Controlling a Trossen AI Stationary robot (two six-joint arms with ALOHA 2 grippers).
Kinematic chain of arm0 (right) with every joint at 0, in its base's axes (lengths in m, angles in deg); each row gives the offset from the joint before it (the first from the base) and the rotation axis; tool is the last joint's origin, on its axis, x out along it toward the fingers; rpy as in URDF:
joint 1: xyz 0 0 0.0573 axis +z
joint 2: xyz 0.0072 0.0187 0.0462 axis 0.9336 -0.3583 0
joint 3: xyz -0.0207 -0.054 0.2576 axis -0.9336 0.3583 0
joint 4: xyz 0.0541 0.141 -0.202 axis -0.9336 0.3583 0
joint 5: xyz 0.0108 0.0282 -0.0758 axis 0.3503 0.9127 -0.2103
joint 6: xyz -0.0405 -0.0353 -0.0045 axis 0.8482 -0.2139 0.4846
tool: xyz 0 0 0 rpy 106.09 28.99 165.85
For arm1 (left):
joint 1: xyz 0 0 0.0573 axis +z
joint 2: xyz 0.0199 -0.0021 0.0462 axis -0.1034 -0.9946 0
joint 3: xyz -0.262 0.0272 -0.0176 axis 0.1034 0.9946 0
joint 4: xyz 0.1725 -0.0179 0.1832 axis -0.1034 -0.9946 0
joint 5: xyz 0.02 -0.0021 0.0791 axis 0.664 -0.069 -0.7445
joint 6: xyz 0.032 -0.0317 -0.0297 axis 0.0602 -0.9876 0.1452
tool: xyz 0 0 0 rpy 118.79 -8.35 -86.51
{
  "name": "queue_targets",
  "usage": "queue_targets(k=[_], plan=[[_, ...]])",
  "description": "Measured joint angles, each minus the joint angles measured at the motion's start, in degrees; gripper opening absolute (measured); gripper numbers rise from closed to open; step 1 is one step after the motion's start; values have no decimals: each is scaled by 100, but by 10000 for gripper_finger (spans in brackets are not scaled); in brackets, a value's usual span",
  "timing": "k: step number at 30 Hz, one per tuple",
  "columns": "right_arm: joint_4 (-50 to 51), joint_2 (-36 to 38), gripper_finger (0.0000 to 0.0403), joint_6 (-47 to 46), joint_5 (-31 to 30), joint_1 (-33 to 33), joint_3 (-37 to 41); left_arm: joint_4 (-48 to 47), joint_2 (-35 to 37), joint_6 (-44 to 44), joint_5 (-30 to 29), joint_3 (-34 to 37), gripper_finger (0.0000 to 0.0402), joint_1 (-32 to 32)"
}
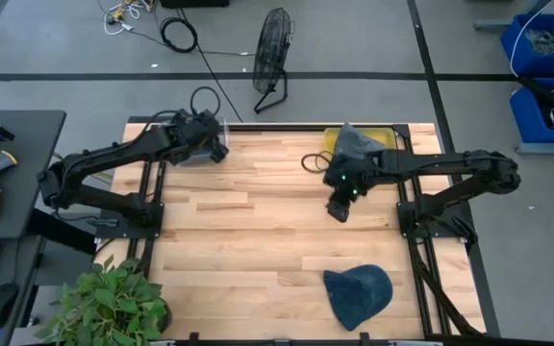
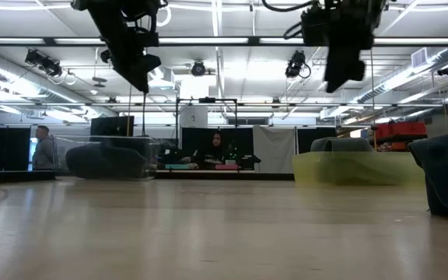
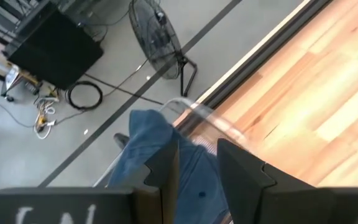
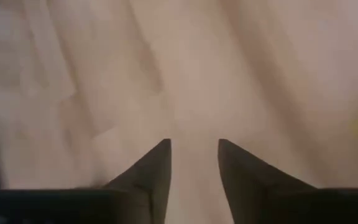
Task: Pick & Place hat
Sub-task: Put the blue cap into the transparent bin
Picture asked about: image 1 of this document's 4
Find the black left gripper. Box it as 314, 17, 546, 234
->
165, 109, 223, 164

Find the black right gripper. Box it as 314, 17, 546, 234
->
323, 151, 384, 203

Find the grey fleece cap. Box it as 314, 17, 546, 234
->
332, 122, 390, 162

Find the dark blue denim cap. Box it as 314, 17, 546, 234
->
323, 263, 394, 332

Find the clear plastic bin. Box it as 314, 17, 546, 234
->
175, 122, 231, 168

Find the yellow plastic bin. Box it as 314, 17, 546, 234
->
323, 125, 398, 156

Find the black floor fan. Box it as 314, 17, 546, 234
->
251, 7, 295, 115

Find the black floor box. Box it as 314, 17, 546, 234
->
160, 0, 231, 9

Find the blue plastic bin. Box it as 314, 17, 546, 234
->
508, 79, 554, 144
500, 12, 554, 79

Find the black side desk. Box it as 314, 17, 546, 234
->
0, 109, 67, 241

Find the green potted plant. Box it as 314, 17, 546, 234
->
34, 254, 173, 346

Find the black pole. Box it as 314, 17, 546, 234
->
516, 75, 554, 124

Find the dark grey desk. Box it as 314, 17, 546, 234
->
0, 235, 47, 346

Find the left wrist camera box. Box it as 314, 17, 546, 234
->
208, 141, 231, 164

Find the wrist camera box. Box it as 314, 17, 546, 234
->
208, 141, 231, 164
326, 199, 354, 224

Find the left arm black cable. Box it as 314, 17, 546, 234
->
141, 86, 222, 141

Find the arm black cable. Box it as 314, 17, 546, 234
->
141, 86, 222, 141
300, 151, 337, 175

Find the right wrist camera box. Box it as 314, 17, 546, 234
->
326, 199, 354, 224

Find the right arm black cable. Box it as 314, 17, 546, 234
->
300, 151, 337, 175

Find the long black cable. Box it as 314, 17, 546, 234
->
178, 7, 244, 124

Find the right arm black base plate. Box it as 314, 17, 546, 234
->
396, 199, 471, 240

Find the black aluminium frame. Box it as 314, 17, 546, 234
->
126, 114, 502, 346

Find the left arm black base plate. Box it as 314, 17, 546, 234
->
94, 200, 165, 240

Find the black coiled cable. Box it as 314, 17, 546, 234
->
160, 16, 200, 54

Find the white cable bundle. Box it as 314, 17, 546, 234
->
102, 0, 145, 37

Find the black braided cable bundle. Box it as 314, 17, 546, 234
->
409, 237, 485, 337

